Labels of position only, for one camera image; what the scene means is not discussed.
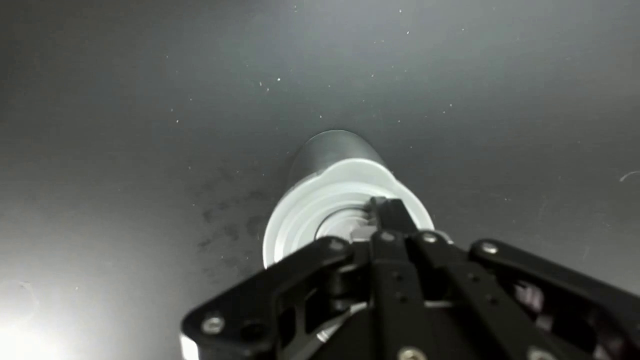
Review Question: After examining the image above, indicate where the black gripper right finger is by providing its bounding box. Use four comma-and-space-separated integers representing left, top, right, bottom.
406, 228, 640, 360

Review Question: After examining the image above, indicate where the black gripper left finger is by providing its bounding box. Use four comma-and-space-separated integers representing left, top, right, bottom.
180, 197, 427, 360

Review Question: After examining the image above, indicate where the pale flask lid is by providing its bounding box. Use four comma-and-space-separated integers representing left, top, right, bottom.
260, 156, 437, 270

